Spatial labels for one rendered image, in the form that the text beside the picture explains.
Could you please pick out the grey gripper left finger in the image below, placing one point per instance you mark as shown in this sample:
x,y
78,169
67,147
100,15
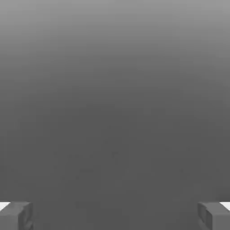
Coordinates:
x,y
14,217

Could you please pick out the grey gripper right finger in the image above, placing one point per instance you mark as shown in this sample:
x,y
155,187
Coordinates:
x,y
215,217

